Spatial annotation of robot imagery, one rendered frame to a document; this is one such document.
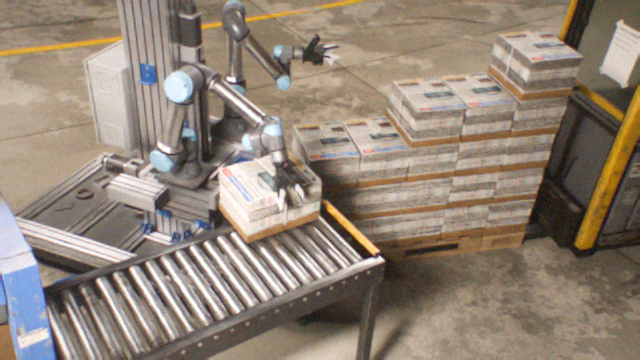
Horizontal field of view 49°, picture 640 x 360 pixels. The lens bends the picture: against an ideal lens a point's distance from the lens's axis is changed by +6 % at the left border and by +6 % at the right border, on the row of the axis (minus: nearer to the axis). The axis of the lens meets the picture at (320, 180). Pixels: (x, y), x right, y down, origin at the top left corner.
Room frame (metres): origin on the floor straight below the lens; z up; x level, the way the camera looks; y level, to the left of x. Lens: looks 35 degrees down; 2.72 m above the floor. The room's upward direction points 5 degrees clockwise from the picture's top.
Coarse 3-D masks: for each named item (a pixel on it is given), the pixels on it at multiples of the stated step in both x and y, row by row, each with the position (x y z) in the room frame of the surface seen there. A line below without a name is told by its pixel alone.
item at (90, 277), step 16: (320, 208) 2.60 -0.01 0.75; (192, 240) 2.23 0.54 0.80; (144, 256) 2.11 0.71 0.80; (160, 256) 2.12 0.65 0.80; (208, 256) 2.25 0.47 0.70; (96, 272) 2.00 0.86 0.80; (112, 272) 2.01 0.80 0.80; (144, 272) 2.08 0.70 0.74; (48, 288) 1.90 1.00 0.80; (64, 288) 1.91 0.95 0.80; (96, 288) 1.97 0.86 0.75; (80, 304) 1.93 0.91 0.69
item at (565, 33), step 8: (576, 0) 3.94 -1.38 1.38; (584, 0) 3.96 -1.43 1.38; (576, 8) 3.95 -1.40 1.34; (584, 8) 3.92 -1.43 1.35; (568, 16) 3.96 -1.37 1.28; (576, 16) 3.93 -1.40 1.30; (584, 16) 3.94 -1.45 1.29; (568, 24) 3.94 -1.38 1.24; (576, 24) 3.97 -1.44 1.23; (560, 32) 3.98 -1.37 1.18; (568, 32) 3.94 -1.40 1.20; (576, 32) 3.92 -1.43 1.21; (560, 40) 3.96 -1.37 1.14; (568, 40) 3.92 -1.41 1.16; (576, 40) 3.94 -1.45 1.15
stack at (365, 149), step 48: (336, 144) 3.09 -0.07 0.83; (384, 144) 3.13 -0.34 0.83; (480, 144) 3.24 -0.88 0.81; (336, 192) 2.97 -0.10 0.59; (384, 192) 3.06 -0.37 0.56; (432, 192) 3.15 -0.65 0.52; (480, 192) 3.25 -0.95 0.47; (384, 240) 3.08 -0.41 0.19; (432, 240) 3.18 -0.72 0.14; (480, 240) 3.28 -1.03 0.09
